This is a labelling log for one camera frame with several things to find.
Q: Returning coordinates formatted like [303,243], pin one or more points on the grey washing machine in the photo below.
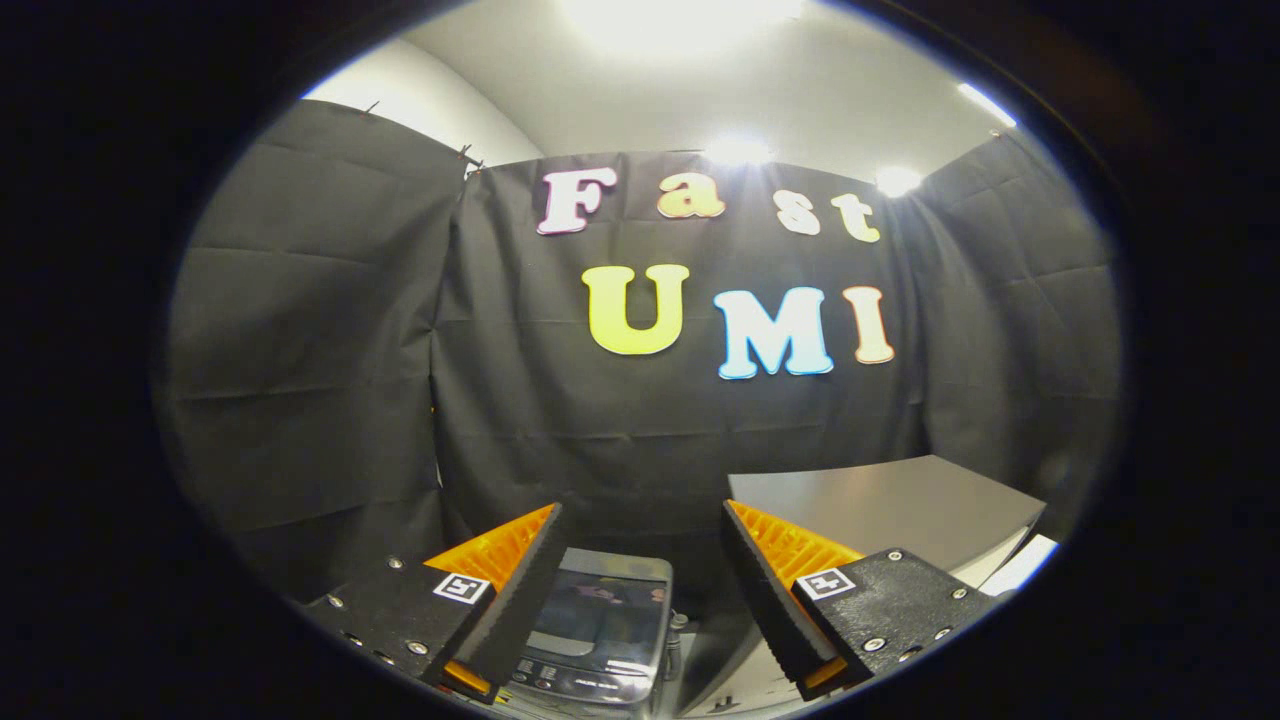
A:
[570,685]

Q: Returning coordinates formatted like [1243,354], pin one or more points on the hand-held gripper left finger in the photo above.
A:
[520,600]

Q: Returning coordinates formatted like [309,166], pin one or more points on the black backdrop cloth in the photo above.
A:
[560,430]

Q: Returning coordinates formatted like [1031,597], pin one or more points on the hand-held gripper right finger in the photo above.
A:
[768,600]

